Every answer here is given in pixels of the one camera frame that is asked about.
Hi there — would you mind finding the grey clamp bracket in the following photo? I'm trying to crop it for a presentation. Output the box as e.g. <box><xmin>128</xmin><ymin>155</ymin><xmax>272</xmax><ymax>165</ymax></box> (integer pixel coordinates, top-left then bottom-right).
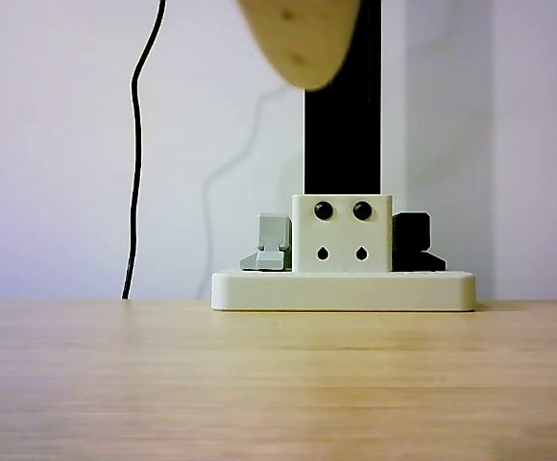
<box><xmin>239</xmin><ymin>213</ymin><xmax>293</xmax><ymax>273</ymax></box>

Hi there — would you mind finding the white post holder block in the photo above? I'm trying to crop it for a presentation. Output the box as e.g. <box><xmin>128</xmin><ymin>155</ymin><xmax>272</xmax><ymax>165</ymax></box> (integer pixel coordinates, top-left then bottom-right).
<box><xmin>291</xmin><ymin>193</ymin><xmax>395</xmax><ymax>274</ymax></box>

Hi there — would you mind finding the white cable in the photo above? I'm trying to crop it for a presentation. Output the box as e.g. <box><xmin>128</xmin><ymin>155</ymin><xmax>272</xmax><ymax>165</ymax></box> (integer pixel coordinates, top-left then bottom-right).
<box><xmin>195</xmin><ymin>88</ymin><xmax>290</xmax><ymax>301</ymax></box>

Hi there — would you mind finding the black upright post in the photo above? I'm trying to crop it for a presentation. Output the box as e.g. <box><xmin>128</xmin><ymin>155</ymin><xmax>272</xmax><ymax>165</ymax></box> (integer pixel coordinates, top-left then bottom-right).
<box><xmin>303</xmin><ymin>0</ymin><xmax>384</xmax><ymax>197</ymax></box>

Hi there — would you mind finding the black cable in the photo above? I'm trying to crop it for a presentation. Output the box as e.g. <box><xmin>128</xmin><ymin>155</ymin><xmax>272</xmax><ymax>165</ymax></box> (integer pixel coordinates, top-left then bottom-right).
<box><xmin>121</xmin><ymin>0</ymin><xmax>168</xmax><ymax>301</ymax></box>

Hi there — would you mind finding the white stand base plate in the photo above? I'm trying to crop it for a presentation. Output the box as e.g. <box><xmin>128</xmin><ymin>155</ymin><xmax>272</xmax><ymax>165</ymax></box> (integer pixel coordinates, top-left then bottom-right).
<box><xmin>210</xmin><ymin>270</ymin><xmax>477</xmax><ymax>313</ymax></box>

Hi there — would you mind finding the black clamp bracket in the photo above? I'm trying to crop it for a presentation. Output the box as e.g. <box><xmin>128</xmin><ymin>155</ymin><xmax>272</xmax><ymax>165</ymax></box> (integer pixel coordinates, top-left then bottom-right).
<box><xmin>391</xmin><ymin>211</ymin><xmax>448</xmax><ymax>273</ymax></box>

